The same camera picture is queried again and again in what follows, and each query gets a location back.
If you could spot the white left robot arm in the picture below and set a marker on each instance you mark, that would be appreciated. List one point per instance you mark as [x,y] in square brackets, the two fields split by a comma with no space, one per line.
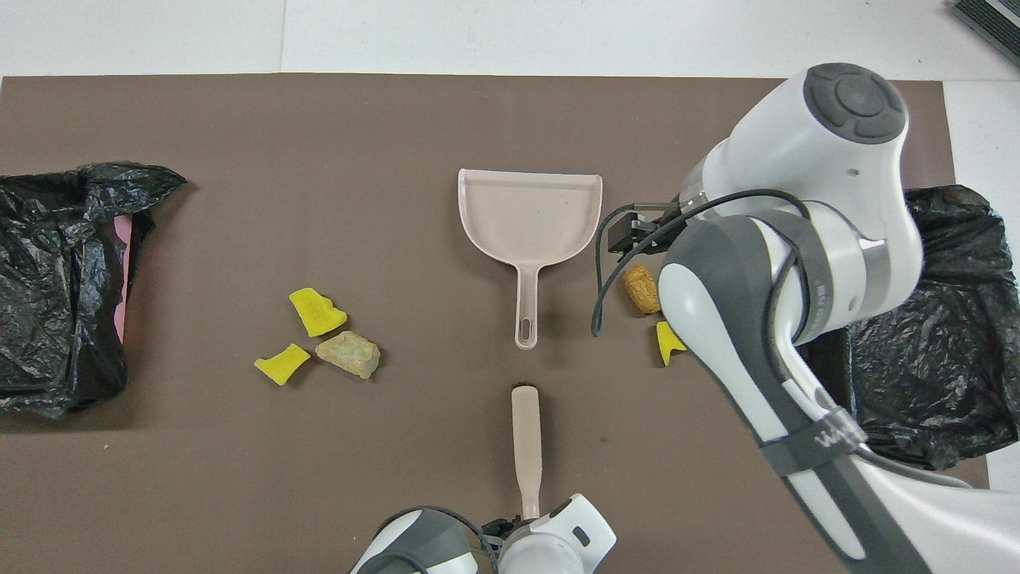
[558,542]

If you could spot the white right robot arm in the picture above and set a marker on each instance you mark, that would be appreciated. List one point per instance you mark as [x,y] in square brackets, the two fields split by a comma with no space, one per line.
[813,143]

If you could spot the yellow sponge with green backing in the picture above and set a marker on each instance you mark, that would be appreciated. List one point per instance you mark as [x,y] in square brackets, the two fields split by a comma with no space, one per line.
[281,364]

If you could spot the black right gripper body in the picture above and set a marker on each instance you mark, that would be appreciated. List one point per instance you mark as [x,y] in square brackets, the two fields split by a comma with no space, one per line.
[633,235]

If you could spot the thick yellow sponge piece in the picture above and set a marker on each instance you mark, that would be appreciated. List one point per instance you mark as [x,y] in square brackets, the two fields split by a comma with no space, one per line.
[317,312]

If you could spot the beige hand brush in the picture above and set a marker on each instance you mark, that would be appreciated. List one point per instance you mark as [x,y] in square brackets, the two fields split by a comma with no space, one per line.
[527,446]

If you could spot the black bag lined trash bin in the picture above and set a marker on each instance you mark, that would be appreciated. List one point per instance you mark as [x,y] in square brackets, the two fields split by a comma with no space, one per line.
[956,319]

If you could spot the right black lined bin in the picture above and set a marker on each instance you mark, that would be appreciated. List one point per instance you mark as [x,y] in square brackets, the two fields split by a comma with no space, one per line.
[56,279]

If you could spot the beige plastic dustpan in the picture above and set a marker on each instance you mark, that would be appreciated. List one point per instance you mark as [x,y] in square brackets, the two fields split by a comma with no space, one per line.
[530,215]

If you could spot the brown table mat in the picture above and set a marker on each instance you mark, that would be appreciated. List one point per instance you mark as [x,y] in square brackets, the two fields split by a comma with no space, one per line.
[319,159]

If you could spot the pink plastic bin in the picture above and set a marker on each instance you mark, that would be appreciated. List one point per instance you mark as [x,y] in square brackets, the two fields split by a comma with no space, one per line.
[122,263]

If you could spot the beige layered sponge chunk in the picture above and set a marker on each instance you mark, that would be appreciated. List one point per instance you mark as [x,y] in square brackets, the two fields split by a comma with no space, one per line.
[347,355]

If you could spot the yellow notched sponge piece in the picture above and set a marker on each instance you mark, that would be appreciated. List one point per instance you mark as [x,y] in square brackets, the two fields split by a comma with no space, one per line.
[668,339]

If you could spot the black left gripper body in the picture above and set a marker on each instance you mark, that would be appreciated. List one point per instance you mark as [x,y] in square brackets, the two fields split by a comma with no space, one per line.
[502,530]

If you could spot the dark ribbed panel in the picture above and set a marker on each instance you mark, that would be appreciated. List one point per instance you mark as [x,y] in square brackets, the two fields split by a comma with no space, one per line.
[996,20]

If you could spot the brown cork-like lump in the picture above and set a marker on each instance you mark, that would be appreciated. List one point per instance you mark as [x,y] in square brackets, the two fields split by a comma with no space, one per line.
[641,288]

